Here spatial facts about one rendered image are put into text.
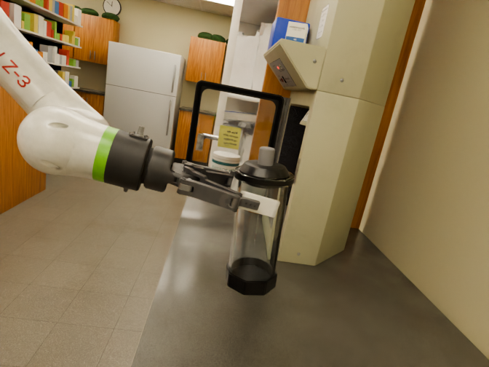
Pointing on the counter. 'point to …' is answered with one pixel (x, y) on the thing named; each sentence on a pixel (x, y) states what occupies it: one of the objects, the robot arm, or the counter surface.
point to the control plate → (282, 73)
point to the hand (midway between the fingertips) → (257, 196)
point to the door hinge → (281, 128)
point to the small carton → (297, 32)
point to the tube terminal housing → (340, 121)
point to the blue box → (279, 28)
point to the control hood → (298, 62)
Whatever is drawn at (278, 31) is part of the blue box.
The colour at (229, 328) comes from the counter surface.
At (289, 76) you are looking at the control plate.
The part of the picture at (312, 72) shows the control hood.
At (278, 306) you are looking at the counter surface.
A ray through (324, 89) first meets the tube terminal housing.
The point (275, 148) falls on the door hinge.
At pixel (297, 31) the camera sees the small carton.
